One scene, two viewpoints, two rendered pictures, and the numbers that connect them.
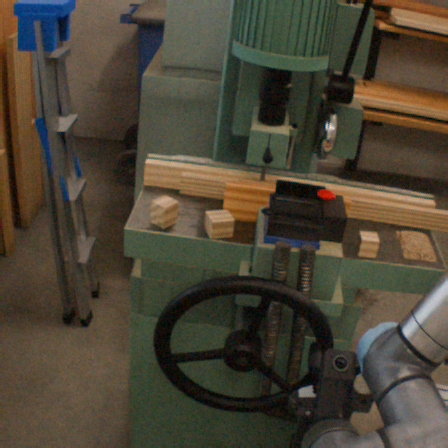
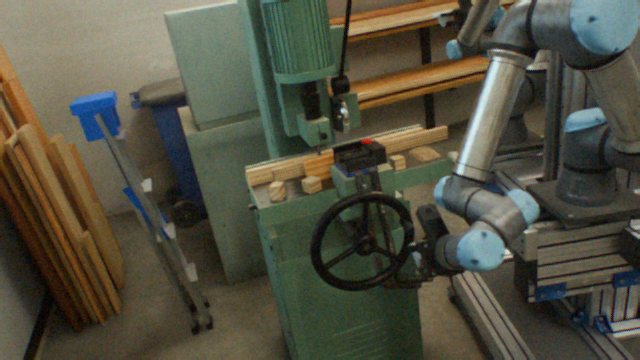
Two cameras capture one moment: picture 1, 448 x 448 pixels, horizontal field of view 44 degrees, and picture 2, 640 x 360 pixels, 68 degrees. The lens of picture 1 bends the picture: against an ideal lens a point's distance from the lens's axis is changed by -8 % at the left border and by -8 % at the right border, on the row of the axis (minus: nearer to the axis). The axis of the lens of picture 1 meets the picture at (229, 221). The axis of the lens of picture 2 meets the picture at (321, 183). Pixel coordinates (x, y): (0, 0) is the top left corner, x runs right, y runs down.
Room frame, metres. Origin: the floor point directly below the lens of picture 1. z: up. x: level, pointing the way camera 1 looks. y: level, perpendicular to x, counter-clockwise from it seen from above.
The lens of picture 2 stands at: (-0.29, 0.27, 1.46)
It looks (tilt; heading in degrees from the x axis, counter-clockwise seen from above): 24 degrees down; 347
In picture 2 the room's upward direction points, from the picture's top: 10 degrees counter-clockwise
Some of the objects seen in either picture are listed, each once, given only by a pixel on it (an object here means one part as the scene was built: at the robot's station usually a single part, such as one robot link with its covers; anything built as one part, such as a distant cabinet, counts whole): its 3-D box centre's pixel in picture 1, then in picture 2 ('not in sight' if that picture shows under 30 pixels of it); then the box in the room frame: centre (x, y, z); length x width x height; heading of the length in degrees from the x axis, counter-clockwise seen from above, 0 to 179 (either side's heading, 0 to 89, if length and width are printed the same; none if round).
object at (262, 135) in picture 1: (268, 139); (314, 129); (1.08, -0.06, 1.03); 0.14 x 0.07 x 0.09; 179
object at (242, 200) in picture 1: (286, 207); (342, 162); (0.99, -0.10, 0.94); 0.23 x 0.02 x 0.07; 89
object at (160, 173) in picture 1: (294, 191); (338, 155); (1.08, -0.12, 0.93); 0.60 x 0.02 x 0.05; 89
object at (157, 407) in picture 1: (230, 362); (334, 287); (1.18, -0.05, 0.36); 0.58 x 0.45 x 0.71; 179
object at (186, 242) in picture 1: (290, 248); (354, 184); (0.95, -0.12, 0.87); 0.61 x 0.30 x 0.06; 89
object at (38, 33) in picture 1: (58, 167); (150, 221); (1.75, 0.60, 0.58); 0.27 x 0.25 x 1.16; 93
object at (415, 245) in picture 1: (417, 242); (424, 151); (0.97, -0.37, 0.91); 0.10 x 0.07 x 0.02; 179
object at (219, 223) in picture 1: (219, 224); (311, 184); (0.92, 0.02, 0.92); 0.04 x 0.04 x 0.03; 24
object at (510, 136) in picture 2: not in sight; (505, 125); (1.11, -0.77, 0.87); 0.15 x 0.15 x 0.10
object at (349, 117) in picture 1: (338, 126); (344, 110); (1.24, -0.21, 1.02); 0.09 x 0.07 x 0.12; 89
